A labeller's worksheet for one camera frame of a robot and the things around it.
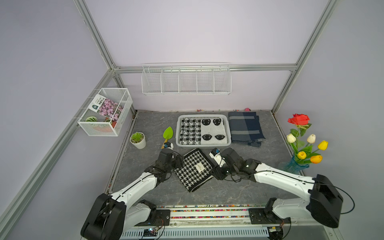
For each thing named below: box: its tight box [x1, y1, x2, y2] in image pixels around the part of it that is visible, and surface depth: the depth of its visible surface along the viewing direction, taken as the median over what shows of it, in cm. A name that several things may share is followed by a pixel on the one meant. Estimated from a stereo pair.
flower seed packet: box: [88, 94, 124, 122], surface depth 76 cm
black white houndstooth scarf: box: [173, 148, 214, 193], surface depth 86 cm
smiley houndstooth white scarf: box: [179, 118, 227, 145], surface depth 98 cm
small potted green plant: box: [129, 131, 147, 150], surface depth 96 cm
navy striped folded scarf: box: [228, 111, 266, 147], surface depth 111 cm
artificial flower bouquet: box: [286, 113, 329, 164], surface depth 70 cm
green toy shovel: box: [161, 126, 174, 149], surface depth 110 cm
